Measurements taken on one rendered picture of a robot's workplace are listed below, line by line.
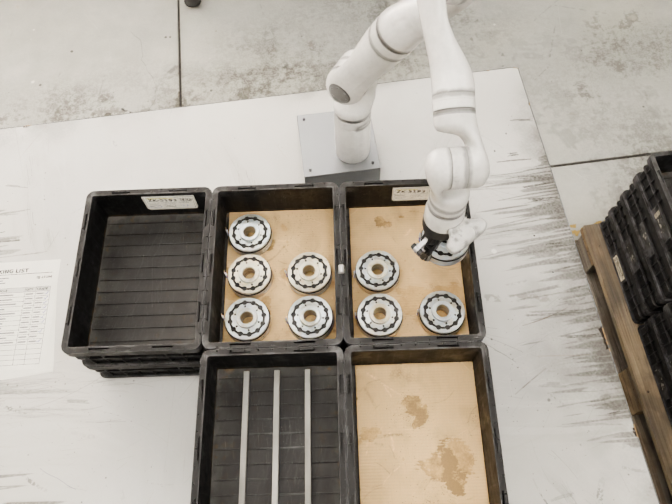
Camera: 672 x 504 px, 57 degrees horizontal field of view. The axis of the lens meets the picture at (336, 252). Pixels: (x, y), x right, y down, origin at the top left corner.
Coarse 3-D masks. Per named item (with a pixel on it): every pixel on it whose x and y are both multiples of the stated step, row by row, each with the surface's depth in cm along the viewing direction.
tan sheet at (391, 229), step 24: (360, 216) 155; (384, 216) 154; (408, 216) 154; (360, 240) 152; (384, 240) 152; (408, 240) 151; (408, 264) 149; (432, 264) 148; (456, 264) 148; (360, 288) 146; (408, 288) 146; (432, 288) 146; (456, 288) 146; (408, 312) 143; (360, 336) 141
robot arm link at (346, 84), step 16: (368, 32) 121; (368, 48) 122; (384, 48) 118; (352, 64) 129; (368, 64) 125; (384, 64) 123; (336, 80) 135; (352, 80) 132; (368, 80) 130; (336, 96) 139; (352, 96) 137
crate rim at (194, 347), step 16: (96, 192) 148; (112, 192) 148; (128, 192) 148; (144, 192) 148; (160, 192) 148; (176, 192) 147; (192, 192) 147; (208, 192) 147; (208, 208) 145; (208, 224) 144; (80, 240) 143; (208, 240) 142; (80, 256) 141; (80, 272) 140; (64, 336) 133; (64, 352) 131; (80, 352) 131; (96, 352) 131; (112, 352) 131; (128, 352) 131; (144, 352) 132; (160, 352) 132; (176, 352) 132; (192, 352) 133
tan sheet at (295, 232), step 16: (272, 224) 154; (288, 224) 154; (304, 224) 154; (320, 224) 154; (272, 240) 152; (288, 240) 152; (304, 240) 152; (320, 240) 152; (240, 256) 151; (272, 256) 151; (288, 256) 150; (272, 272) 149; (272, 288) 147; (288, 288) 147; (224, 304) 146; (272, 304) 145; (288, 304) 145; (272, 320) 144; (224, 336) 142; (272, 336) 142; (288, 336) 142
